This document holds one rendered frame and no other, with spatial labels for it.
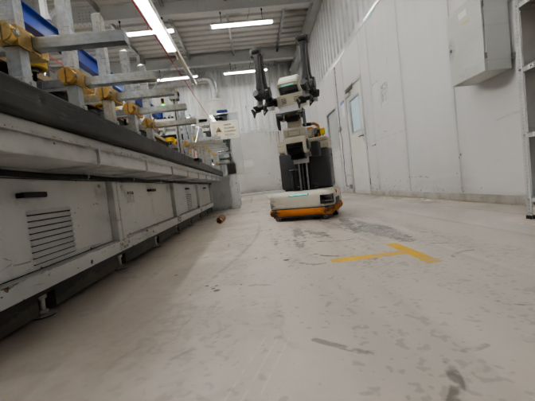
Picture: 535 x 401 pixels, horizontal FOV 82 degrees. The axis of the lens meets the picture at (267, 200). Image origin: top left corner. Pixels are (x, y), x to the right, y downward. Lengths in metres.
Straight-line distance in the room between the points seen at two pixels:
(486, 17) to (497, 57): 0.31
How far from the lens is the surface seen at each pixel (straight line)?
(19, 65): 1.05
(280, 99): 3.10
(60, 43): 1.07
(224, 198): 5.78
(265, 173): 11.96
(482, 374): 0.74
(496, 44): 3.10
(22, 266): 1.33
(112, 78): 1.27
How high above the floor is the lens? 0.38
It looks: 3 degrees down
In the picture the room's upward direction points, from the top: 6 degrees counter-clockwise
